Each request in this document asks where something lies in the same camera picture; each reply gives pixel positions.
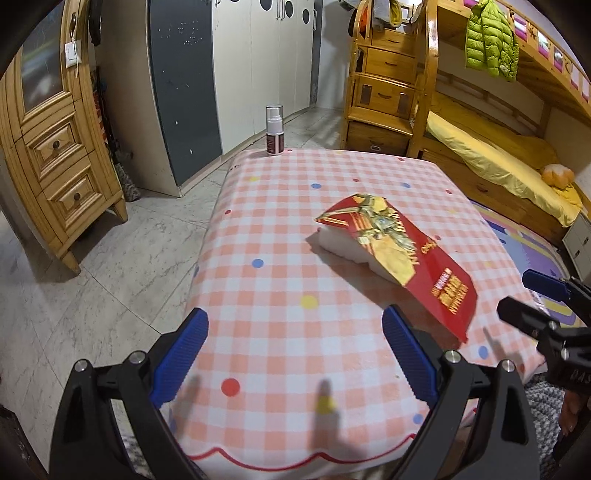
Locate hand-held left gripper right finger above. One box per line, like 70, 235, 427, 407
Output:
382, 305, 541, 480

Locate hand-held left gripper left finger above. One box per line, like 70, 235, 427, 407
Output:
48, 307, 211, 480

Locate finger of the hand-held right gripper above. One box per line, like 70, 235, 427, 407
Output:
522, 269, 591, 324
497, 295, 563, 352

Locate red gold printed package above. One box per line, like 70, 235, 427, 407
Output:
314, 194, 478, 343

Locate person's right hand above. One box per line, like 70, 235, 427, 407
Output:
556, 389, 581, 438

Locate colourful oval rug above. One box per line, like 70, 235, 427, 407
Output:
468, 198, 587, 328

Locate grey knitted cloth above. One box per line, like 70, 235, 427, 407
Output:
522, 378, 568, 467

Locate grey nightstand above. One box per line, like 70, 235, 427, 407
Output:
561, 212, 591, 259

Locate orange plush pillow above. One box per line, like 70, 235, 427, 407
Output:
540, 164, 576, 189

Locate yellow bed sheet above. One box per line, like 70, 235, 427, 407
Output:
425, 111, 585, 227

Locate yellow blanket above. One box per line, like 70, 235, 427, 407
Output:
436, 92, 561, 162

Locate pink checkered tablecloth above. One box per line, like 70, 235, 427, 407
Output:
168, 148, 550, 478

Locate grey bag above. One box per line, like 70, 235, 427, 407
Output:
113, 152, 140, 203

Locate wooden bunk bed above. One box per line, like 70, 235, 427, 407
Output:
406, 0, 591, 241

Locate wooden cabinet with drawers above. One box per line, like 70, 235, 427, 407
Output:
0, 0, 129, 273

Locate white spray bottle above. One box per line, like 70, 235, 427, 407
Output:
265, 105, 284, 157

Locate green puffer jacket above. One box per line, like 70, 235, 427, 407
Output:
465, 0, 520, 83

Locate wooden staircase drawers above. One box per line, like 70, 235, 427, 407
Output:
342, 0, 437, 160

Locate white wardrobe with dark dots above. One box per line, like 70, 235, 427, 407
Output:
95, 0, 324, 199

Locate clothes pile on staircase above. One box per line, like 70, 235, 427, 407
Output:
355, 0, 419, 31

